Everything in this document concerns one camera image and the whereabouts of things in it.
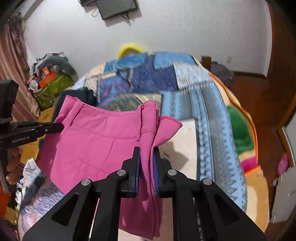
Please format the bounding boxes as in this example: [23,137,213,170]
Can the pink pants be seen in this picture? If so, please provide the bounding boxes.
[38,100,182,240]

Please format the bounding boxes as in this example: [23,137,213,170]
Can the orange box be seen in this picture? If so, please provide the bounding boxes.
[39,67,57,88]

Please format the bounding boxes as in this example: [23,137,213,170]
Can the pink slipper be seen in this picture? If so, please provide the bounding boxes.
[277,153,290,176]

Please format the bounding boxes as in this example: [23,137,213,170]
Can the left hand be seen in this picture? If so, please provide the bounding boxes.
[6,147,21,185]

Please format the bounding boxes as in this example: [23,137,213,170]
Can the dark navy folded garment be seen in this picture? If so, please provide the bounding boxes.
[52,87,96,121]

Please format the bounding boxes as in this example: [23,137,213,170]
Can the wall mounted black television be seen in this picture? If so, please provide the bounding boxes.
[78,0,139,21]

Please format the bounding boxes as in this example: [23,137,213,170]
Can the brown wooden door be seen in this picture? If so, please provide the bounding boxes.
[231,2,296,167]

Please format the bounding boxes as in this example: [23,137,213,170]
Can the grey clothes pile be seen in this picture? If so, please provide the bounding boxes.
[30,52,78,82]

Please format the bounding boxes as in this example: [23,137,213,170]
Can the colourful plush blanket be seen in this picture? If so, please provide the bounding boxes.
[197,56,269,232]

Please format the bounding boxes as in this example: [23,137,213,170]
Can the blue patchwork bed sheet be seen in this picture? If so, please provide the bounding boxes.
[17,52,248,241]

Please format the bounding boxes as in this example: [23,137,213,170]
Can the yellow plush pillow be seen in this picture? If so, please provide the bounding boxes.
[116,43,145,59]

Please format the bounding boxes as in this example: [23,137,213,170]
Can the green bag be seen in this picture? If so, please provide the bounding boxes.
[33,73,74,110]

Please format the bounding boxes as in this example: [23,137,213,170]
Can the striped pink curtain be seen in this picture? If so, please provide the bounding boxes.
[1,14,40,121]

